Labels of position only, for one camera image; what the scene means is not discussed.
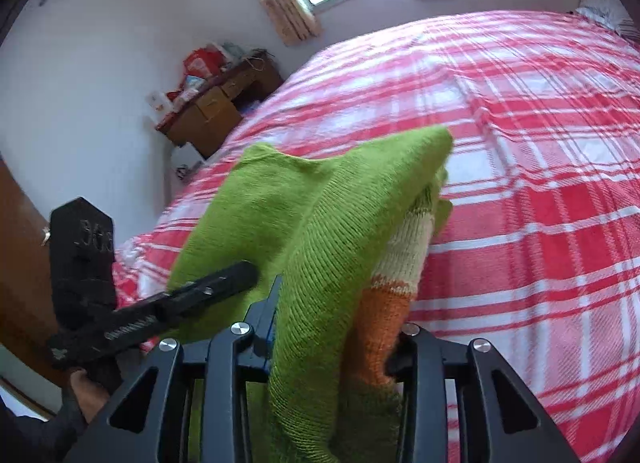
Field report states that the green orange striped knit sweater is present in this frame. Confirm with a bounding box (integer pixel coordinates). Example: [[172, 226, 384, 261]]
[[168, 126, 452, 462]]

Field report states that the person's left hand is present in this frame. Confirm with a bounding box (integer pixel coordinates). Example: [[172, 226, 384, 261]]
[[70, 370, 111, 423]]

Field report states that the dark wooden door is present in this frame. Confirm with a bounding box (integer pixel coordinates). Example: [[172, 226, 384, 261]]
[[0, 165, 66, 386]]

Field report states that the white paper shopping bag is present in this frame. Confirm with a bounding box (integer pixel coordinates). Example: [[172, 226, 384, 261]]
[[170, 142, 205, 182]]

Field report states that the red plaid bed sheet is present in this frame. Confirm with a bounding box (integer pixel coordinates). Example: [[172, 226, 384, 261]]
[[114, 11, 639, 462]]

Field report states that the brown wooden desk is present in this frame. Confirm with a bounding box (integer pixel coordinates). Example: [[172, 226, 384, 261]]
[[155, 49, 283, 160]]

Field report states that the white card box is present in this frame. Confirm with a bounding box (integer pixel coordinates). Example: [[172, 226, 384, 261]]
[[145, 91, 174, 119]]

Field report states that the red gift box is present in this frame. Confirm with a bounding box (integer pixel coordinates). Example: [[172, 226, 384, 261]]
[[183, 47, 227, 79]]

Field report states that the striped grey pillow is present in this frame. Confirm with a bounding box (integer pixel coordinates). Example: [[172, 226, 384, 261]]
[[576, 0, 640, 42]]

